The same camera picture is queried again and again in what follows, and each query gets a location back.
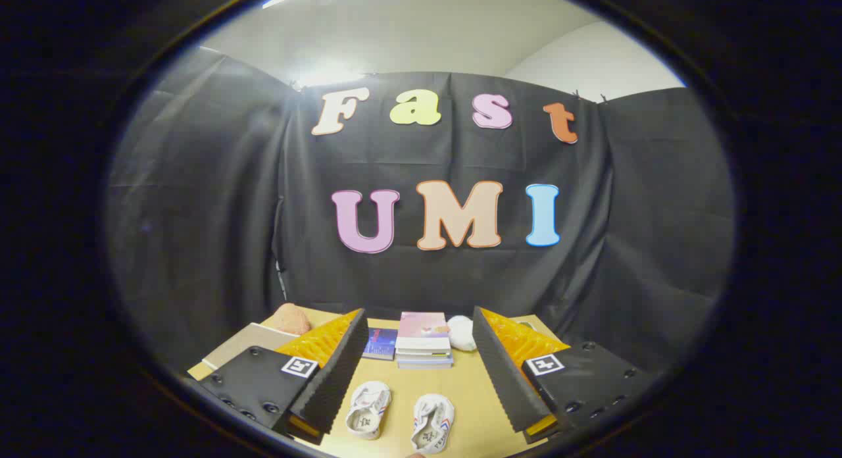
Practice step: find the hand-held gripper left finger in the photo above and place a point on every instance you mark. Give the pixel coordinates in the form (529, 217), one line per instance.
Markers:
(335, 385)

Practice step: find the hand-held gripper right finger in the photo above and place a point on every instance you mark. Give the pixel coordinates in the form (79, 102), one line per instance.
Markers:
(506, 379)

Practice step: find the white canvas shoe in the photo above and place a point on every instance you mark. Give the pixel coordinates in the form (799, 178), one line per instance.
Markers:
(434, 405)
(373, 395)

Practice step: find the beige fabric storage box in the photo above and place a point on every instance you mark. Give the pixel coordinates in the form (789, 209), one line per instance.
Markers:
(243, 343)

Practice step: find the blue cover book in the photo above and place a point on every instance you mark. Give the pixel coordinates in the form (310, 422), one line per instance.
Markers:
(380, 343)

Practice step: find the white plush ball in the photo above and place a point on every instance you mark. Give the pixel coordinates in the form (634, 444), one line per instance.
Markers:
(460, 333)

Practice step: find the peach fuzzy plush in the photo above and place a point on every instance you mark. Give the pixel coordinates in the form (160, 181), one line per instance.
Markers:
(291, 318)

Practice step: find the pale blue book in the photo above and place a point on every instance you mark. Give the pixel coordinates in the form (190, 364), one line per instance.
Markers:
(424, 364)

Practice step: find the white book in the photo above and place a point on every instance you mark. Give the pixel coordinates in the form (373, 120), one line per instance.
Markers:
(424, 355)

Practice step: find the pink cover book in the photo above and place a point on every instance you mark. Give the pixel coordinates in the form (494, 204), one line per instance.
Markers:
(421, 326)

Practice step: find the black backdrop cloth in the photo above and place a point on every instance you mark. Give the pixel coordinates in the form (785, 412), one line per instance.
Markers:
(217, 214)

